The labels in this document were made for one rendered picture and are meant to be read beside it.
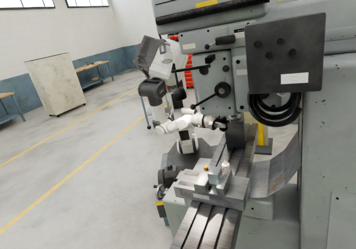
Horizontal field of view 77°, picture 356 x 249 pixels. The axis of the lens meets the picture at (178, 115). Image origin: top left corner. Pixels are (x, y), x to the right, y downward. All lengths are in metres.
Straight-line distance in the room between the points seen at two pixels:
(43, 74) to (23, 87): 2.20
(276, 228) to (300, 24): 1.03
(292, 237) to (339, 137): 0.65
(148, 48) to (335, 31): 0.99
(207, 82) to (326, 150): 0.54
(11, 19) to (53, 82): 3.04
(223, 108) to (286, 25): 0.52
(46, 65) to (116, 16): 6.52
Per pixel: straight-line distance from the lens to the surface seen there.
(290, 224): 1.37
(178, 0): 1.02
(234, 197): 1.08
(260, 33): 0.71
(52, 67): 7.02
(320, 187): 1.11
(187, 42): 1.03
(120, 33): 12.68
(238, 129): 1.47
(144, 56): 1.48
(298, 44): 0.71
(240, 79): 1.00
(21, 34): 9.34
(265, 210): 1.30
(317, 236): 1.30
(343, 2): 0.98
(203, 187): 1.10
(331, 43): 0.99
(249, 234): 1.48
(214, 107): 1.10
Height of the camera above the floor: 1.76
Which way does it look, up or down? 22 degrees down
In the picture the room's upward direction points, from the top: 11 degrees counter-clockwise
